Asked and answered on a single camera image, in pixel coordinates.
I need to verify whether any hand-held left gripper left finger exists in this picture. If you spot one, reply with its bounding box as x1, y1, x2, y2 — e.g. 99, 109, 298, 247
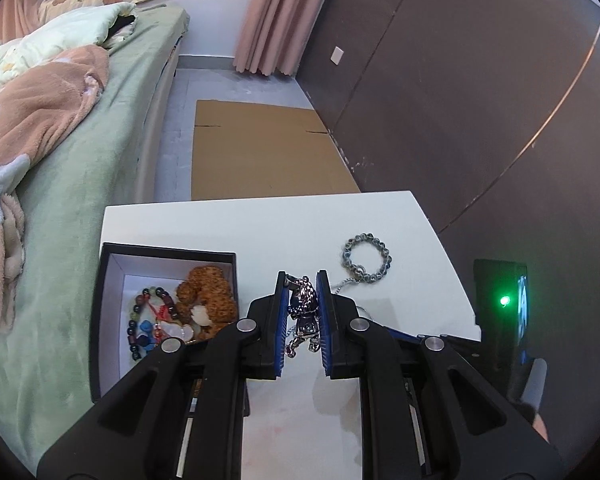
36, 270, 288, 480

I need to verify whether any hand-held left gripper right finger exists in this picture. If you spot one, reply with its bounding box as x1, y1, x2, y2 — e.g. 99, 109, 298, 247
316, 269, 566, 480

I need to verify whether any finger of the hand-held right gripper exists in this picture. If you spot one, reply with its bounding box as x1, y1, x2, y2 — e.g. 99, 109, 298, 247
380, 325, 482, 361

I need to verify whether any silver chain with charm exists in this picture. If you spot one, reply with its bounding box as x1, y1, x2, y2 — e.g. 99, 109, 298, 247
284, 274, 376, 359

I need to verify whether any brown seed bead bracelet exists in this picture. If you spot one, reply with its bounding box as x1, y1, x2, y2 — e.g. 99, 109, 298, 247
175, 266, 238, 338

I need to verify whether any white fabric flower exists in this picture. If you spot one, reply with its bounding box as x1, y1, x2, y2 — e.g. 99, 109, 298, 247
157, 305, 213, 345

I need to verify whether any grey bead bracelet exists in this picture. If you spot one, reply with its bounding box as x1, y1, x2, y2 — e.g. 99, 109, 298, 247
342, 233, 393, 283

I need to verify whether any blue flower hair clip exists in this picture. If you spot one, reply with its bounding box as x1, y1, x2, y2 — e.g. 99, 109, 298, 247
136, 319, 157, 352

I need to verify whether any multicolour bead bracelet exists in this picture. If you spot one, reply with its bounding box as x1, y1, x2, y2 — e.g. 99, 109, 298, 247
127, 286, 181, 361

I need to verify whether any black jewelry box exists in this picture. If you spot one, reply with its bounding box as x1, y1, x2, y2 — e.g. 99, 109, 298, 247
89, 242, 246, 403

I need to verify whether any person's right hand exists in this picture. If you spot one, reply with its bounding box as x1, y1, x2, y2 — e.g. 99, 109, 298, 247
512, 357, 551, 443

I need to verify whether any flat cardboard sheet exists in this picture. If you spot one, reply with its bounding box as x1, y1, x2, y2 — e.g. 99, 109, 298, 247
191, 100, 362, 201

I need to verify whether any green bed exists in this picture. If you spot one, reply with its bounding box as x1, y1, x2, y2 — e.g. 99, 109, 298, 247
0, 7, 190, 471

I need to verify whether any pink floral fleece blanket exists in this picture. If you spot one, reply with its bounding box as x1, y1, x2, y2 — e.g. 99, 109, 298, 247
0, 45, 112, 346

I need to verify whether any black cloth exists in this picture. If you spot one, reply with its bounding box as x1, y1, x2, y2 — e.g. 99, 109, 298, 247
105, 14, 137, 44

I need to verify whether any white pillow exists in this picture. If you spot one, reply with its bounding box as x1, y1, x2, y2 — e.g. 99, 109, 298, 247
0, 1, 137, 96

